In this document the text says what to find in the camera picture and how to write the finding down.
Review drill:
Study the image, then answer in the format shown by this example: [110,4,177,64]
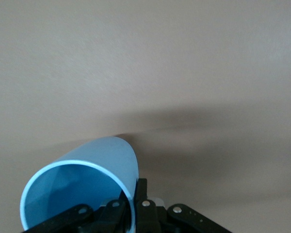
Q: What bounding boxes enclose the blue plastic cup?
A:
[19,135,139,233]

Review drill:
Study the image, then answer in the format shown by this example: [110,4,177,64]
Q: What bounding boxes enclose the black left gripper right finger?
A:
[133,178,233,233]

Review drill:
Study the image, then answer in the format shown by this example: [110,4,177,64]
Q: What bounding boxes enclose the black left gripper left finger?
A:
[21,191,133,233]

